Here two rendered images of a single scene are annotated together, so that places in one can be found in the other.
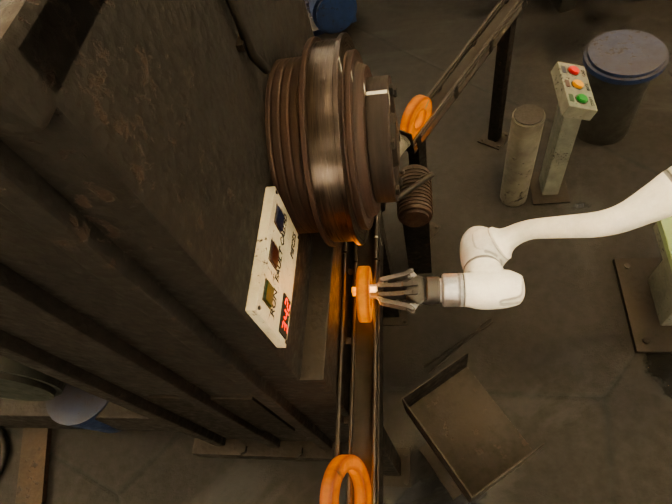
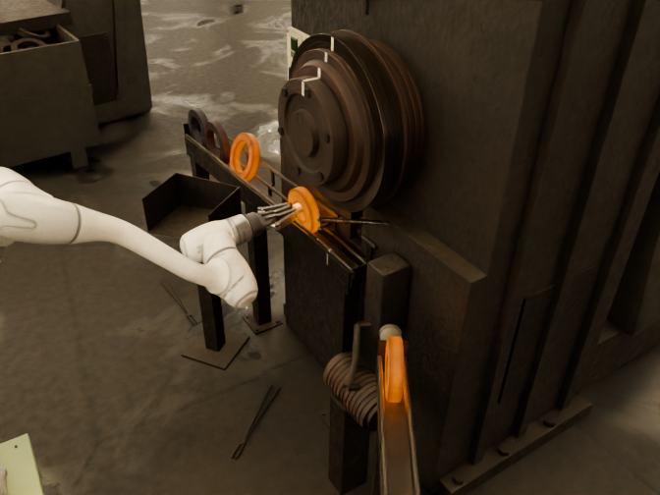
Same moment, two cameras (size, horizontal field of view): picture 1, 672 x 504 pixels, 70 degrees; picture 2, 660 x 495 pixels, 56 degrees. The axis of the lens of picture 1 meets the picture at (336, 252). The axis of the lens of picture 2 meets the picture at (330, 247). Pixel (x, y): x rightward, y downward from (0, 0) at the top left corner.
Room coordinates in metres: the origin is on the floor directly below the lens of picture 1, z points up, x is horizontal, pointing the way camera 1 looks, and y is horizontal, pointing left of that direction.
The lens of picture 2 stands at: (1.68, -1.37, 1.80)
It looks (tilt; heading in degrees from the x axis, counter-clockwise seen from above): 35 degrees down; 126
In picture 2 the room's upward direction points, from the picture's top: 1 degrees clockwise
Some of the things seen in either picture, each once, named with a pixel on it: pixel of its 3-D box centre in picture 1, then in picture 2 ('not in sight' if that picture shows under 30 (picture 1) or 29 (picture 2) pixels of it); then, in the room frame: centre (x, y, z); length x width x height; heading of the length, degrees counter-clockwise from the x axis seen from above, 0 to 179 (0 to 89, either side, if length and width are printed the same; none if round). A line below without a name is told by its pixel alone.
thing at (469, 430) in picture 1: (464, 446); (202, 275); (0.21, -0.15, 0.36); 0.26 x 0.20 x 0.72; 14
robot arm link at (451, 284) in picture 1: (451, 290); (239, 230); (0.53, -0.25, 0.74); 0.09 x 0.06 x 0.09; 159
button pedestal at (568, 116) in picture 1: (561, 141); not in sight; (1.17, -1.03, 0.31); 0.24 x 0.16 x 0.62; 159
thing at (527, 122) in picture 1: (520, 159); not in sight; (1.19, -0.87, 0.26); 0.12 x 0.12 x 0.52
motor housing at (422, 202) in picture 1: (417, 225); (357, 436); (1.06, -0.35, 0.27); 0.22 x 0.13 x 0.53; 159
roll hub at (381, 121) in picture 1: (386, 140); (309, 132); (0.76, -0.20, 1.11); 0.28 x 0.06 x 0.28; 159
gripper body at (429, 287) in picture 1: (423, 290); (259, 222); (0.55, -0.18, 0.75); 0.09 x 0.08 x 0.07; 69
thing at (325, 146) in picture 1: (343, 144); (341, 124); (0.80, -0.10, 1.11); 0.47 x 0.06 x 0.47; 159
